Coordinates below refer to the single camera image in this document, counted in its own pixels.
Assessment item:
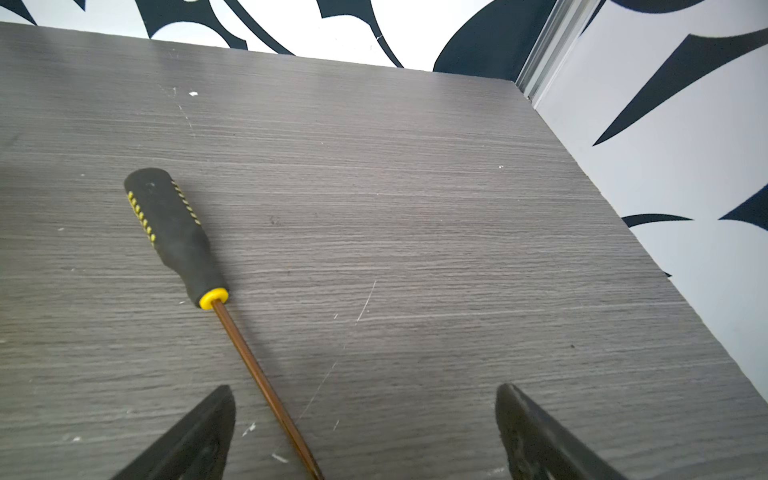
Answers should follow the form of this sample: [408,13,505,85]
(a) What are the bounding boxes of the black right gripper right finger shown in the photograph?
[495,384,624,480]

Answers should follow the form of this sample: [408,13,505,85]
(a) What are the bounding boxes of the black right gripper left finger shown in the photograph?
[114,385,236,479]

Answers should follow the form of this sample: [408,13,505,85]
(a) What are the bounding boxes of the black yellow handled screwdriver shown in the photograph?
[124,168,324,479]

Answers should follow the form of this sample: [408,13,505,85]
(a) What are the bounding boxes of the aluminium corner rail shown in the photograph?
[515,0,604,110]

